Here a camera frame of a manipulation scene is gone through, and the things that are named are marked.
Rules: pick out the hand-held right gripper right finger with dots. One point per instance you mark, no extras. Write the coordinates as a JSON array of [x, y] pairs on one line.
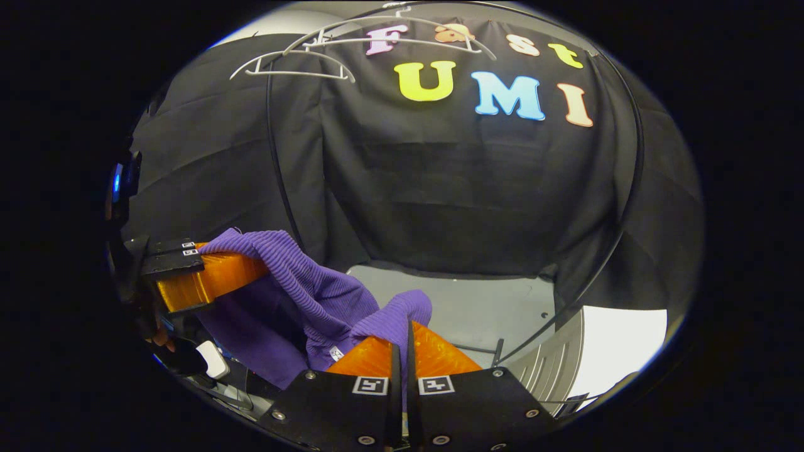
[[477, 408]]

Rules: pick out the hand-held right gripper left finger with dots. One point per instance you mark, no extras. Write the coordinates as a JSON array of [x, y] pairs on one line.
[[339, 408]]

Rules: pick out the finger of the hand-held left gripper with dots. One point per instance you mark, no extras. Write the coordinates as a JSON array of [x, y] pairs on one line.
[[173, 247], [207, 279]]

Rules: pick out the purple ribbed jacket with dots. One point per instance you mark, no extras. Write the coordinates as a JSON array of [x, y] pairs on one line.
[[314, 289]]

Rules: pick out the white plastic clothes hanger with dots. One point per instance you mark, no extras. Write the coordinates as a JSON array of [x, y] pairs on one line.
[[295, 74], [342, 43]]

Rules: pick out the white ribbed bin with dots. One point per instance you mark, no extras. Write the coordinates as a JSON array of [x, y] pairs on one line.
[[615, 351]]

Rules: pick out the black backdrop cloth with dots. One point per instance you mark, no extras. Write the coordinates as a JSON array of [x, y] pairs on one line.
[[440, 188]]

